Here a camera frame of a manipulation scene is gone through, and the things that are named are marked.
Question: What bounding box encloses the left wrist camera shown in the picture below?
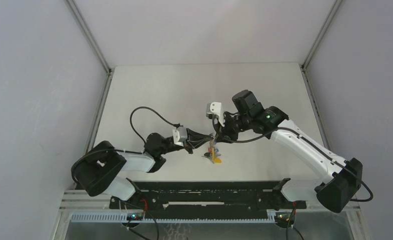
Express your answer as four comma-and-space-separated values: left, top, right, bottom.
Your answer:
172, 126, 188, 147

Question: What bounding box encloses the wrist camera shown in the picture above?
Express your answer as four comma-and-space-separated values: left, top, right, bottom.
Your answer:
205, 101, 225, 127
172, 126, 188, 147

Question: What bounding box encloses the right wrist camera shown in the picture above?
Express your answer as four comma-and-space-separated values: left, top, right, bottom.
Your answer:
205, 101, 225, 127

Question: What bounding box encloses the right aluminium frame post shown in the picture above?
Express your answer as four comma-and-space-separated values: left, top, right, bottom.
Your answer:
300, 0, 345, 72

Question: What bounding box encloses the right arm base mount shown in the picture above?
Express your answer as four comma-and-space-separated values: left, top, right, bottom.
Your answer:
266, 178, 295, 211

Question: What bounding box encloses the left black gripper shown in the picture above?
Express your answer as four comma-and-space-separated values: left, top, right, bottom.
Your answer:
157, 128, 213, 155

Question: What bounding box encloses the left aluminium frame post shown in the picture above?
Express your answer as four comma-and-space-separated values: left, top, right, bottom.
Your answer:
62, 0, 114, 75

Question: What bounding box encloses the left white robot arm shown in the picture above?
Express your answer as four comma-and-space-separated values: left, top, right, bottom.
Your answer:
70, 126, 215, 209

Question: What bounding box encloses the aluminium frame post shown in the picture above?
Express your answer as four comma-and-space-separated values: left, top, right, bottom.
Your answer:
300, 0, 345, 72
62, 0, 114, 75

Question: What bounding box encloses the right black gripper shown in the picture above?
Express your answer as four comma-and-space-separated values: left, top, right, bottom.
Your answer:
214, 111, 251, 143

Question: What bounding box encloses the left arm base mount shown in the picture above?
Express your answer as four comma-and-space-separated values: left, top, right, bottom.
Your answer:
107, 177, 148, 211

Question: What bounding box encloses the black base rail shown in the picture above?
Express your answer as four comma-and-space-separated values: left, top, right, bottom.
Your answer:
58, 180, 361, 223

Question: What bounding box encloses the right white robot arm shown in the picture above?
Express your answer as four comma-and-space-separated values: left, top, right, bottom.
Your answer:
206, 89, 363, 213

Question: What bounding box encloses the keyring with yellow handle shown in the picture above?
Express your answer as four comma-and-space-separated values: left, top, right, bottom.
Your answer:
202, 140, 222, 164

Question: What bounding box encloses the left black camera cable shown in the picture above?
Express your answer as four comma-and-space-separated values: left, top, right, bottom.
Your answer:
129, 106, 181, 145

